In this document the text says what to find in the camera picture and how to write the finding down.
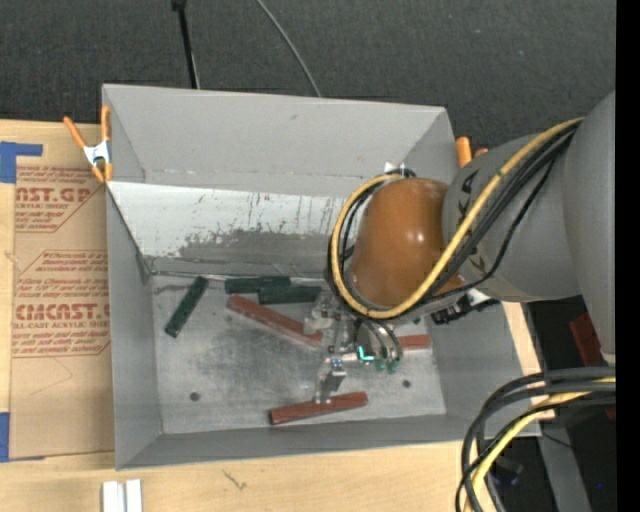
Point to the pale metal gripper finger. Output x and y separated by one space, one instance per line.
315 325
331 382

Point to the red-brown flat block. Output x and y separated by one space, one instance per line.
270 316
417 341
305 410
585 337

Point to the dark green flat block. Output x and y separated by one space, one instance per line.
287 295
187 306
255 284

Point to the grey metal bin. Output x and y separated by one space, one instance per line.
240 360

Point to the brown cardboard board red print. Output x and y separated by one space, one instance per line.
55 390

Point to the black cylinder on white bracket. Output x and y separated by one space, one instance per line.
452 312

